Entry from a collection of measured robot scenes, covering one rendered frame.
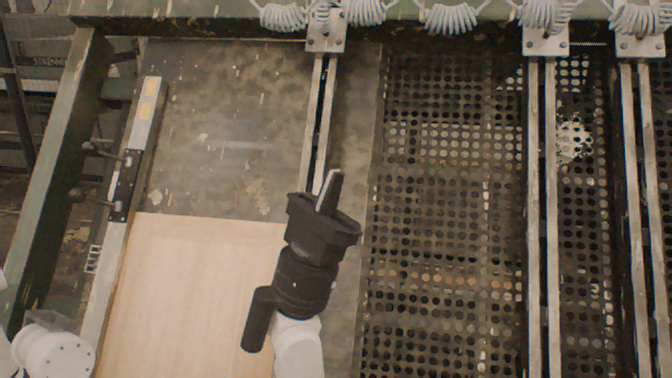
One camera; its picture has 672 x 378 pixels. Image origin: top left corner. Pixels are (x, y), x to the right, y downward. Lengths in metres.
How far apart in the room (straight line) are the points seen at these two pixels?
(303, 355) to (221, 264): 0.55
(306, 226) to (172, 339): 0.68
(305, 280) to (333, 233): 0.08
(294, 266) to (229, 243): 0.57
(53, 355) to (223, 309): 0.56
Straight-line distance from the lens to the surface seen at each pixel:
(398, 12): 1.30
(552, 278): 1.11
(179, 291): 1.25
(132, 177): 1.34
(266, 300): 0.69
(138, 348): 1.29
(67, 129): 1.52
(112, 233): 1.34
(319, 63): 1.27
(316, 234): 0.63
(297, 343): 0.70
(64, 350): 0.72
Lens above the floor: 1.86
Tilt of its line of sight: 22 degrees down
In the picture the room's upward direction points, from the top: straight up
